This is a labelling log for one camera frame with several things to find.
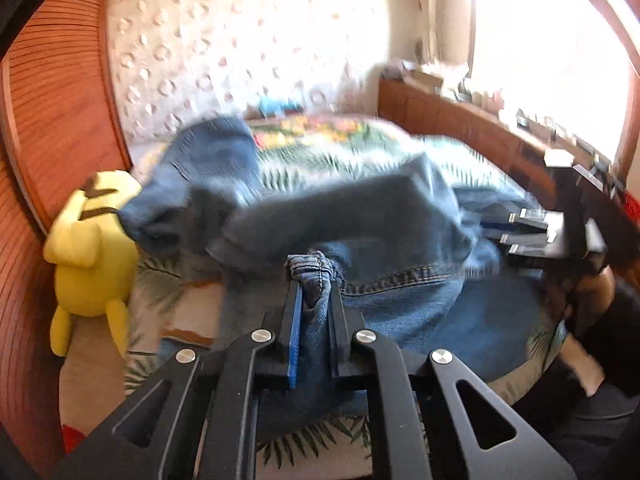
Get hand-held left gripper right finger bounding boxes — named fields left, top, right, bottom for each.
left=327, top=285, right=576, bottom=480

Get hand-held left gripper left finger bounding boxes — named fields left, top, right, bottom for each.
left=65, top=280, right=306, bottom=480

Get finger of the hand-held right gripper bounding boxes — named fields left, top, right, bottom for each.
left=502, top=240, right=558, bottom=261
left=507, top=210, right=551, bottom=233

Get blue denim pants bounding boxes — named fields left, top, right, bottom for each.
left=120, top=116, right=556, bottom=461

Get person's right hand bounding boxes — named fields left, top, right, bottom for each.
left=575, top=266, right=617, bottom=321

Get beige blanket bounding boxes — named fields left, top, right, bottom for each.
left=555, top=332, right=608, bottom=396

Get long wooden cabinet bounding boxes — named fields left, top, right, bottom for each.
left=377, top=77, right=640, bottom=271

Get wood-framed window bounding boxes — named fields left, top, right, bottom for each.
left=467, top=0, right=640, bottom=171

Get cardboard box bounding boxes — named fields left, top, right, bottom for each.
left=405, top=67, right=446, bottom=88

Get floral blanket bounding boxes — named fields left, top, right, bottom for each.
left=247, top=115, right=416, bottom=153

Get yellow plush toy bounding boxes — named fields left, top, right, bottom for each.
left=42, top=170, right=146, bottom=358

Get blue and brown box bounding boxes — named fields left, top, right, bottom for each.
left=257, top=97, right=303, bottom=115

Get red cloth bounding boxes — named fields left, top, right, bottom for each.
left=62, top=425, right=86, bottom=453

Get circle-patterned sheer curtain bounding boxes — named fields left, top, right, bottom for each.
left=107, top=0, right=391, bottom=143

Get wooden louvred wardrobe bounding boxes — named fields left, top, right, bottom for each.
left=0, top=0, right=133, bottom=471

